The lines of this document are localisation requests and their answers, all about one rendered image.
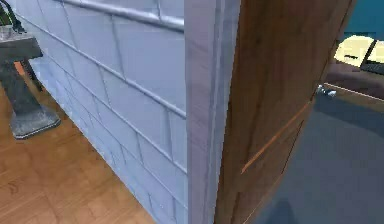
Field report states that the brown wooden room door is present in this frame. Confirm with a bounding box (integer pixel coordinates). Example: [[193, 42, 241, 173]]
[[214, 0, 358, 224]]

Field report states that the green house plant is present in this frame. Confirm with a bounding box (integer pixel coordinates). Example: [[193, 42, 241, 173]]
[[0, 0, 25, 34]]

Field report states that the silver wall rail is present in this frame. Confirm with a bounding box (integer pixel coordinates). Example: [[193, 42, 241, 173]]
[[63, 0, 185, 33]]

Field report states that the silver door handle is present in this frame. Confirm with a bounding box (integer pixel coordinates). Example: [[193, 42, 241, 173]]
[[315, 84, 338, 98]]

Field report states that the grey stone pedestal table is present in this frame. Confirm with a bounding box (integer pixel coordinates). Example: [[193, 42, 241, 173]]
[[0, 25, 62, 140]]

